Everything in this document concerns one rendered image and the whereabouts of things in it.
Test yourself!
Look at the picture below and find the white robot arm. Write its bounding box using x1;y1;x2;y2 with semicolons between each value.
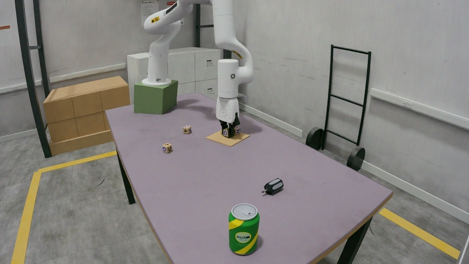
142;0;254;102

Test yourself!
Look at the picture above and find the green drink can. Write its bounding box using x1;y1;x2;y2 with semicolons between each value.
229;203;260;255

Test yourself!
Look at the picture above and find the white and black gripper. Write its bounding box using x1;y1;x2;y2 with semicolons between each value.
216;97;240;137

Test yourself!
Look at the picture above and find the tan square mat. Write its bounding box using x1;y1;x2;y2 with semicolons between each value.
206;130;250;147

